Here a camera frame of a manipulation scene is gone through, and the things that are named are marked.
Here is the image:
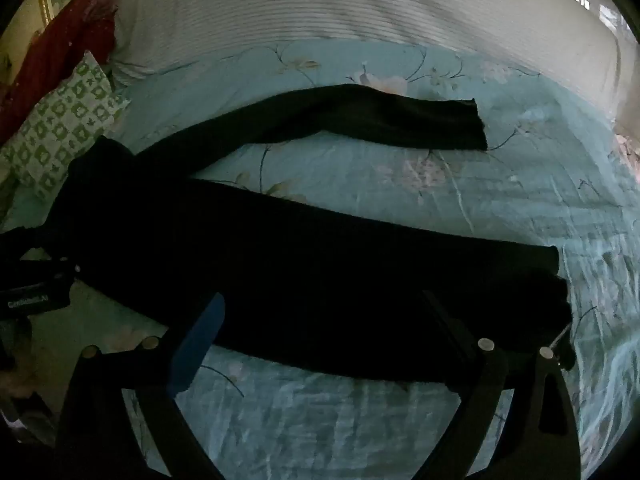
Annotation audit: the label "black pants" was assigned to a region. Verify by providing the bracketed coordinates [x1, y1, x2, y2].
[55, 84, 576, 396]

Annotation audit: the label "green patterned pillow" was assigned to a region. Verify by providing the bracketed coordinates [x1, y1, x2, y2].
[0, 50, 132, 201]

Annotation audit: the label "white striped blanket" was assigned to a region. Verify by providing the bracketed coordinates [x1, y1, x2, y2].
[107, 0, 626, 126]

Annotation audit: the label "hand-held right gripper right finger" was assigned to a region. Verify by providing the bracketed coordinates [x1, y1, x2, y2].
[422, 290, 584, 480]

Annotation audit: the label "teal floral bedsheet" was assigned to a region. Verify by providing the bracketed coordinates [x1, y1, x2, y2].
[0, 40, 640, 480]

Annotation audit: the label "red cloth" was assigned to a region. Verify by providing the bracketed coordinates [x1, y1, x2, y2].
[0, 0, 118, 131]

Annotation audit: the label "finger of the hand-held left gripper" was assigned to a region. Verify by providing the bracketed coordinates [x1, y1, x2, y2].
[50, 255, 82, 277]

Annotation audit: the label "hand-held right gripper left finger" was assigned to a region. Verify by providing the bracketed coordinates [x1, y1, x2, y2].
[55, 292, 227, 480]

